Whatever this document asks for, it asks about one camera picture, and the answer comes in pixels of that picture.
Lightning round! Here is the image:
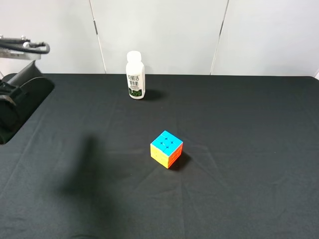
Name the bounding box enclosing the white milk bottle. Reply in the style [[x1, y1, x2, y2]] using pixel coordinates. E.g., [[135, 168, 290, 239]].
[[126, 51, 146, 100]]

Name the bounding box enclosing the black cable bundle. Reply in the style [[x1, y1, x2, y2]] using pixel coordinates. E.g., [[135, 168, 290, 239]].
[[0, 35, 51, 55]]

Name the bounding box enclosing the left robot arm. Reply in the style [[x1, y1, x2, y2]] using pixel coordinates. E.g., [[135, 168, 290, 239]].
[[0, 36, 54, 145]]

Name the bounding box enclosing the black tablecloth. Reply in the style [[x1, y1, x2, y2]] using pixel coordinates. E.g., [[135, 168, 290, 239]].
[[0, 74, 319, 239]]

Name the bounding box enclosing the colourful puzzle cube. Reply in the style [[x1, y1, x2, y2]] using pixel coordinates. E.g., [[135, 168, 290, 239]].
[[150, 130, 183, 169]]

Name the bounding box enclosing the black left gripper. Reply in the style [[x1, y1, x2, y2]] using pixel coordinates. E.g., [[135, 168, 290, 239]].
[[0, 61, 55, 145]]

